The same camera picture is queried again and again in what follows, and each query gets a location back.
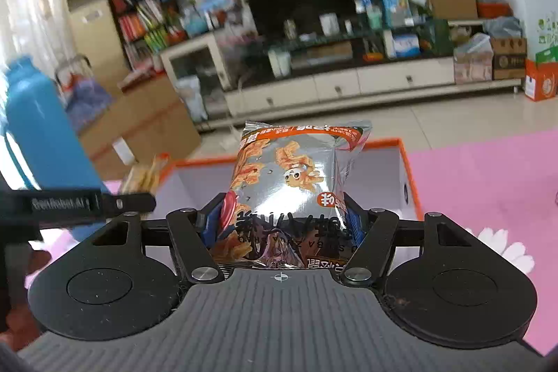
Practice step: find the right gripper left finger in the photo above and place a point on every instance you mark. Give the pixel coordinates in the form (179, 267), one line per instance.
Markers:
(193, 261)

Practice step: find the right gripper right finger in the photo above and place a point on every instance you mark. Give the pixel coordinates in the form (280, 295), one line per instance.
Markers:
(371, 261)

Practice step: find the silver orange snack bag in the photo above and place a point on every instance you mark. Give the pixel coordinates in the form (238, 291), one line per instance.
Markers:
(285, 207)

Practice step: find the clear bag yellow snacks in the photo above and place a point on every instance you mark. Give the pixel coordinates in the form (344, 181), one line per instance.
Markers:
(144, 177)

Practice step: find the person left hand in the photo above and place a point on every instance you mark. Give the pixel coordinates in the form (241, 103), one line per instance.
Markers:
(22, 328)

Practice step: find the orange storage box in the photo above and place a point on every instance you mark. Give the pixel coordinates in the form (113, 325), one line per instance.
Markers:
(379, 178)

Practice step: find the blue thermos jug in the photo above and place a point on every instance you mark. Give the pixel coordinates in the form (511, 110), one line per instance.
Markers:
(41, 142)

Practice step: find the large cardboard box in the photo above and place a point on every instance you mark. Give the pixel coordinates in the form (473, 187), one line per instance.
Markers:
(147, 121)

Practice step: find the pink flower tablecloth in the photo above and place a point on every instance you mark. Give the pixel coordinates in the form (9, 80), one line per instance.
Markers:
(470, 288)

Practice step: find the white tv cabinet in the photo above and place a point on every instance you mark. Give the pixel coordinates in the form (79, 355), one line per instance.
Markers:
(225, 82)

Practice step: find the orange white carton box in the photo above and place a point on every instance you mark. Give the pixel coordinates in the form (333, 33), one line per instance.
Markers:
(540, 83)

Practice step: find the brown cardboard box on cabinet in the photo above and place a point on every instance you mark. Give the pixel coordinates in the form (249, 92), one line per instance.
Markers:
(454, 9)

